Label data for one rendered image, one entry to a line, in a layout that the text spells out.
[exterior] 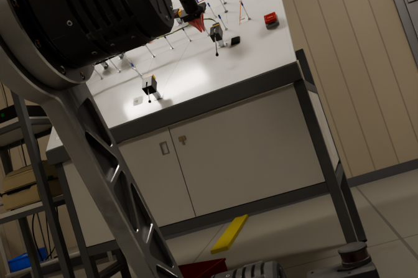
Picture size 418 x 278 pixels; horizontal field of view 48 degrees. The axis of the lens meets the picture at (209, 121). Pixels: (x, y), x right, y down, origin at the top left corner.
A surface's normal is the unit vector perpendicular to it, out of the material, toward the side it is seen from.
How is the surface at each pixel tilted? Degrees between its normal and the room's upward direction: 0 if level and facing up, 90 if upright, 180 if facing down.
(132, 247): 115
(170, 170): 90
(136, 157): 90
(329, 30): 90
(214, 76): 49
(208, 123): 90
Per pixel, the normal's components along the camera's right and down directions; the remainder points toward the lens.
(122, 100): -0.43, -0.61
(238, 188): -0.30, 0.03
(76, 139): -0.05, 0.40
